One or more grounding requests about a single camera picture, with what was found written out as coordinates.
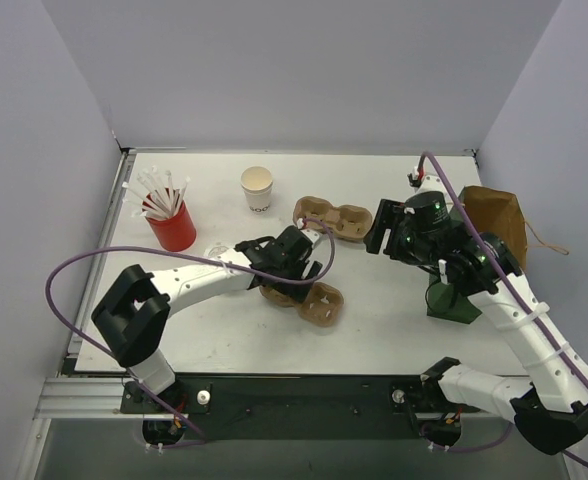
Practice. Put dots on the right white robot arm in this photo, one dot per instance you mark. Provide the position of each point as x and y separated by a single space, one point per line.
549 407

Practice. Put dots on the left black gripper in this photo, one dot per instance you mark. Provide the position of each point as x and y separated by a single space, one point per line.
303 273

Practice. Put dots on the clear plastic cup lid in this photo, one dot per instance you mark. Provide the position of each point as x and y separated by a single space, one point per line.
217 250

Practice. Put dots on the red straw holder cup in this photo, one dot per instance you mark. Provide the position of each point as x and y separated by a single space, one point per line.
177 233

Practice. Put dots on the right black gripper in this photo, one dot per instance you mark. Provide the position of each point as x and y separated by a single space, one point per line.
387 229

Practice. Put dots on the green paper takeout bag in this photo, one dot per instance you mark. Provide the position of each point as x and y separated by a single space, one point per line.
491 211

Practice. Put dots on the white wrapped straws bundle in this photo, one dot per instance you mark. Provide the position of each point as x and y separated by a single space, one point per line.
162 198

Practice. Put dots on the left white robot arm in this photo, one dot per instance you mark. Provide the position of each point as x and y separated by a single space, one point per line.
132 315

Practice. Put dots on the brown pulp cup carrier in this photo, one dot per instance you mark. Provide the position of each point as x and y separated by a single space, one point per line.
321 307

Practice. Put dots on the aluminium frame rail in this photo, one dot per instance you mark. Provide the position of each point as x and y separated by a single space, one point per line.
79 398

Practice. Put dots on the stacked white paper cups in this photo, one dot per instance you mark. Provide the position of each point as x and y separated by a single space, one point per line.
257 184

